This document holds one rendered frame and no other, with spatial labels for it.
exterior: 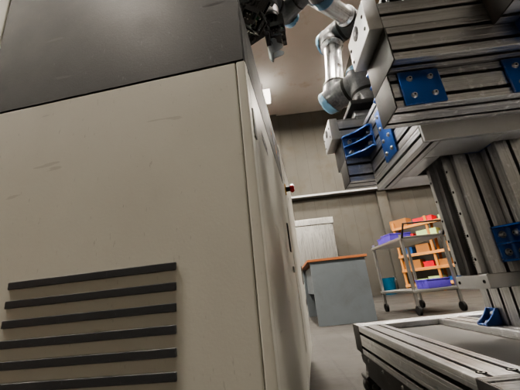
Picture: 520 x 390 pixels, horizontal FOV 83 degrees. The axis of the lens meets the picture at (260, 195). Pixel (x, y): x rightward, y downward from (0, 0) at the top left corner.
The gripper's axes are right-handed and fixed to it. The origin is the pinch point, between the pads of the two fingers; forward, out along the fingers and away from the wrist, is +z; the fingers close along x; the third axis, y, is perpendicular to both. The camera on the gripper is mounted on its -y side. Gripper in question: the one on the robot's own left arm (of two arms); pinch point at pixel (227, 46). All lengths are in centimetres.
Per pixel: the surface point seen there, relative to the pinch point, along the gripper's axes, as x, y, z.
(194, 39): -41.2, 23.7, 12.9
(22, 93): -50, -3, 41
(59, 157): -51, 17, 46
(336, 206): 892, -14, 61
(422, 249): 831, 249, 36
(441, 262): 804, 299, 39
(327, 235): 712, 24, 133
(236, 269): -50, 58, 42
